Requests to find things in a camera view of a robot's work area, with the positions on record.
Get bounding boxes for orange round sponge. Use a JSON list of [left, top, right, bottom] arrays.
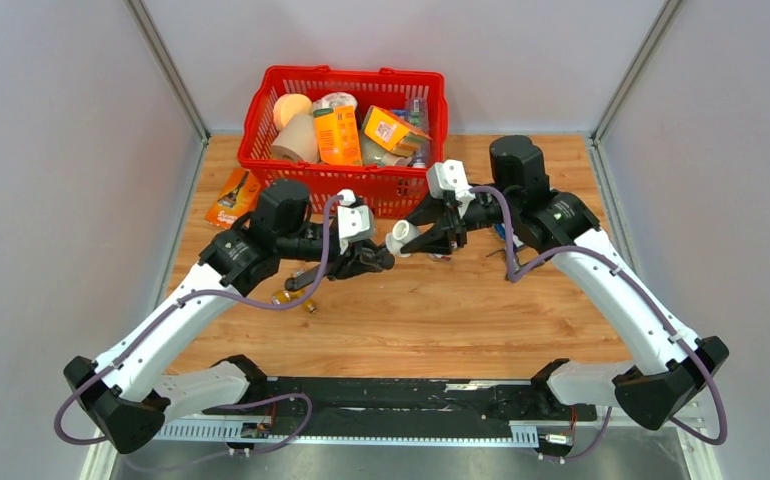
[[272, 93, 313, 131]]

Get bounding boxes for white tape roll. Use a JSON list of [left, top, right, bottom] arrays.
[[312, 92, 358, 112]]

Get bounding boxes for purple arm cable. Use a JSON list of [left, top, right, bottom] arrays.
[[471, 185, 729, 463], [53, 193, 347, 473]]

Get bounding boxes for steel grey faucet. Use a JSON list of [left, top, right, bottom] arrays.
[[486, 245, 526, 258]]

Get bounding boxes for white slotted cable duct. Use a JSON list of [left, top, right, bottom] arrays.
[[156, 423, 540, 448]]

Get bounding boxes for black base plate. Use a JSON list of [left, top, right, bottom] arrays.
[[245, 376, 598, 440]]

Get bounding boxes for orange tall box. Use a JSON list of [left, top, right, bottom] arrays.
[[313, 106, 363, 167]]

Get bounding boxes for beige paper roll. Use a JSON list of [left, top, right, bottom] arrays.
[[270, 113, 320, 164]]

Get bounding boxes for orange razor box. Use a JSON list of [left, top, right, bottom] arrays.
[[205, 167, 261, 228]]

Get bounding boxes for red plastic shopping basket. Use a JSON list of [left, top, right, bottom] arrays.
[[237, 66, 448, 219]]

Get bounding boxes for orange yellow tilted box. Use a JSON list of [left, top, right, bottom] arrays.
[[362, 106, 431, 157]]

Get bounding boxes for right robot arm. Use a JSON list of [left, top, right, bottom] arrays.
[[386, 135, 729, 430]]

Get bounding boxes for brass yellow faucet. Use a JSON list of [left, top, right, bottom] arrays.
[[271, 289, 317, 314]]

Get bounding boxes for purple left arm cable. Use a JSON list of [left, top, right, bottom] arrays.
[[53, 193, 347, 473]]

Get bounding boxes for white plastic pipe fitting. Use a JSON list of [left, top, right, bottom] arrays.
[[385, 220, 421, 258]]

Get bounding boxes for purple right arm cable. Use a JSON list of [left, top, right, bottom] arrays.
[[471, 185, 729, 463]]

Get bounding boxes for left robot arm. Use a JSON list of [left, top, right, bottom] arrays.
[[63, 179, 395, 454]]

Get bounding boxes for blue white razor box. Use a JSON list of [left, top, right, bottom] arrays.
[[492, 223, 524, 250]]

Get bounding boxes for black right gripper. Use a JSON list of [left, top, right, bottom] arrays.
[[396, 187, 517, 255]]

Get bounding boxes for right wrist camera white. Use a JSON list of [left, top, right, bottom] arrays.
[[426, 159, 475, 203]]

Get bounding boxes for clear plastic bottle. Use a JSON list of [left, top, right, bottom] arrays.
[[405, 97, 430, 169]]

